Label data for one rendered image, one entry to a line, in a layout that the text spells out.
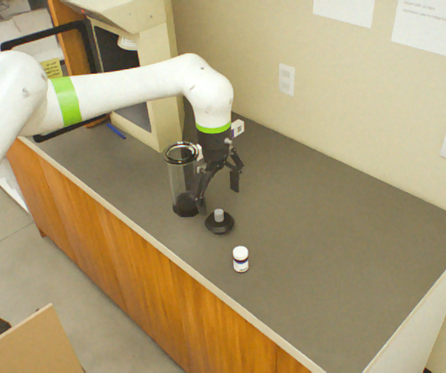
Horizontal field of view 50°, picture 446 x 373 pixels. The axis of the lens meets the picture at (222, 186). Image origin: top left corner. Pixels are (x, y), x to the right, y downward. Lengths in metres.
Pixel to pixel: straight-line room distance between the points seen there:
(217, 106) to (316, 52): 0.61
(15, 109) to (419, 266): 1.09
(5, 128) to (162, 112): 0.86
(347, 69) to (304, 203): 0.46
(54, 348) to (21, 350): 0.08
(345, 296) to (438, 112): 0.60
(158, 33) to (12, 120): 0.78
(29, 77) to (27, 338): 0.51
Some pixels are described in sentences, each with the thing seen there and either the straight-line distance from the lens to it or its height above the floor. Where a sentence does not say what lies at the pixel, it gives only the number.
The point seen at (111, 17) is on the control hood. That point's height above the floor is 1.48.
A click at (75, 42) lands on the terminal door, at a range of 1.86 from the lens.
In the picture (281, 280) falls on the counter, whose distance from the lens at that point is 1.34.
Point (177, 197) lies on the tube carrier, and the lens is 1.49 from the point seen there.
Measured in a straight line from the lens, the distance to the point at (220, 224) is 1.44.
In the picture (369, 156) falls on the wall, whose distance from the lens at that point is 1.72.
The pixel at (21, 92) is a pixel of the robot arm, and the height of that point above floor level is 1.56.
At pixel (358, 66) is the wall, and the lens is 1.60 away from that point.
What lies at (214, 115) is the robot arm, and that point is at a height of 1.37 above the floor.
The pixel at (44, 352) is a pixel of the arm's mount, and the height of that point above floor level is 1.11.
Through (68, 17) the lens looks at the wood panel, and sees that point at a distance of 1.90.
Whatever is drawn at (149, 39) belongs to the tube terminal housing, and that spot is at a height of 1.38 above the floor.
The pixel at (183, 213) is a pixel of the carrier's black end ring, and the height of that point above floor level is 0.96.
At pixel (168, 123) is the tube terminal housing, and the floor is 1.05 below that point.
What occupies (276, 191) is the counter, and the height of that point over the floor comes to 0.94.
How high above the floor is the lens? 1.98
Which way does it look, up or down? 40 degrees down
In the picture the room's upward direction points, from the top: 4 degrees counter-clockwise
